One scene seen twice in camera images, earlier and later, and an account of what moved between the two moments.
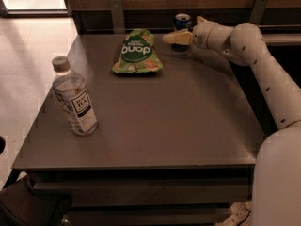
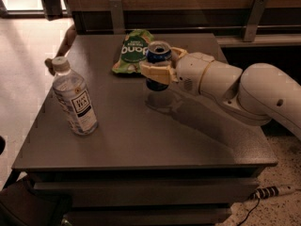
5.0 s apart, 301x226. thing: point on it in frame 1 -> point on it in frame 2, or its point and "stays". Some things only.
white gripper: (200, 34) -> (192, 70)
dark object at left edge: (2, 144) stays
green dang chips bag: (137, 54) stays
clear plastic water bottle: (74, 97) stays
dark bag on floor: (22, 205) stays
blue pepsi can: (182, 23) -> (158, 52)
